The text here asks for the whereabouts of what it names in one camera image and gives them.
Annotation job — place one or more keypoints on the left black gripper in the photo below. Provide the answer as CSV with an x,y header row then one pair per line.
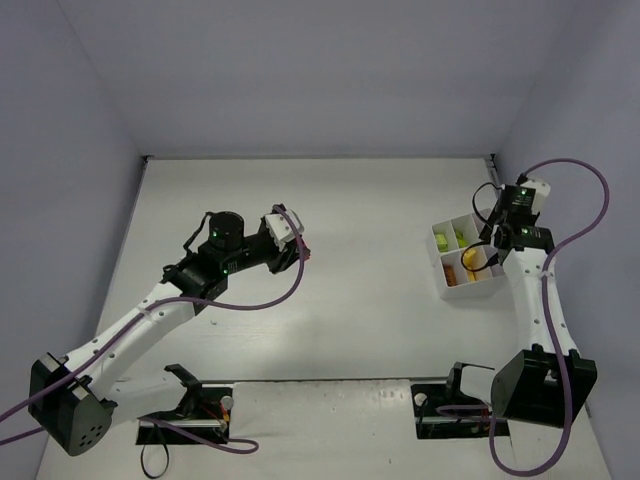
x,y
276,260

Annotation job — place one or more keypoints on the red long lego brick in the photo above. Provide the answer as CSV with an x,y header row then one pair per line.
x,y
307,252

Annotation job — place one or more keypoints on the light green lego brick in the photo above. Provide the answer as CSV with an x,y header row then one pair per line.
x,y
441,242

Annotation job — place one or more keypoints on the brown lego brick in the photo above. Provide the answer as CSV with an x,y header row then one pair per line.
x,y
450,276

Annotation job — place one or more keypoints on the dark green lego brick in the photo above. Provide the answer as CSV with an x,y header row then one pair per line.
x,y
461,240

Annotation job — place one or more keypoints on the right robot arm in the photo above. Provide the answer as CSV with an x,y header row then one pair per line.
x,y
547,382

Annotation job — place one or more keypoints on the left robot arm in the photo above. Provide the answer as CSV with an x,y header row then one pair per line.
x,y
78,397

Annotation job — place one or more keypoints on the white divided container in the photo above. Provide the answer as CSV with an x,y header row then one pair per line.
x,y
459,262

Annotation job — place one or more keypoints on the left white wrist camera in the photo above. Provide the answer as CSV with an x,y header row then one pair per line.
x,y
279,225

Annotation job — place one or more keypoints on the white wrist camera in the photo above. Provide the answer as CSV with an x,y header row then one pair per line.
x,y
542,190
279,225

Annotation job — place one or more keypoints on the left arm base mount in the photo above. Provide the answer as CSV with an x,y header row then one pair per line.
x,y
204,412

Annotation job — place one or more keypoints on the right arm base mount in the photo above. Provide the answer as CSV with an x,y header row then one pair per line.
x,y
455,407

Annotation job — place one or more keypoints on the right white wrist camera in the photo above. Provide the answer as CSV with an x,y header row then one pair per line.
x,y
542,190

